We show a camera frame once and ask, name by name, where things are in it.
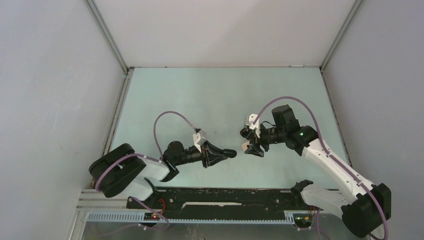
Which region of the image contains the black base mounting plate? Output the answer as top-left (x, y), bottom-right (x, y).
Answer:
top-left (126, 187), bottom-right (318, 220)

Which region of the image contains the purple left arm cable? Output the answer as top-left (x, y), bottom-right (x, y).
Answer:
top-left (95, 110), bottom-right (200, 193)

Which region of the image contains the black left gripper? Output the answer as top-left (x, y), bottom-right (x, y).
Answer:
top-left (173, 139), bottom-right (227, 168)

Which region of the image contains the grey slotted cable duct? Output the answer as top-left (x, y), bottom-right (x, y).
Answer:
top-left (86, 211), bottom-right (295, 224)

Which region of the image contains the black oval charging case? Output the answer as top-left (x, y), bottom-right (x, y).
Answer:
top-left (221, 149), bottom-right (237, 159)

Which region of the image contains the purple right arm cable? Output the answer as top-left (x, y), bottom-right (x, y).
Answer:
top-left (253, 96), bottom-right (390, 240)

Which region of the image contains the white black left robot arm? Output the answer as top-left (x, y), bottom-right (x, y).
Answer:
top-left (88, 141), bottom-right (237, 208)

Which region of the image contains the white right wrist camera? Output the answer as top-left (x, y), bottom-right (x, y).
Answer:
top-left (244, 113), bottom-right (260, 139)

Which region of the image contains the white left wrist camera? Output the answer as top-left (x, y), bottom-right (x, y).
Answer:
top-left (192, 129), bottom-right (208, 153)

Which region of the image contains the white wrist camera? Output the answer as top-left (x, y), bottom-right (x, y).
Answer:
top-left (244, 113), bottom-right (260, 139)
top-left (192, 129), bottom-right (208, 153)

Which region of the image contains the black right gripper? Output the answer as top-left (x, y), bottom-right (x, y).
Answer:
top-left (244, 123), bottom-right (286, 157)

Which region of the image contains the pink charging case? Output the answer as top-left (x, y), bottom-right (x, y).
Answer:
top-left (241, 141), bottom-right (250, 152)

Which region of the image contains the aluminium frame rail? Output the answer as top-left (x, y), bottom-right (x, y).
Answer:
top-left (67, 188), bottom-right (388, 240)

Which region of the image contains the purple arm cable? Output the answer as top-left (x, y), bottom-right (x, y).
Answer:
top-left (95, 110), bottom-right (200, 193)
top-left (253, 96), bottom-right (390, 240)

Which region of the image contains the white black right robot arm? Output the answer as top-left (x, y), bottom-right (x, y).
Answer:
top-left (240, 105), bottom-right (392, 238)

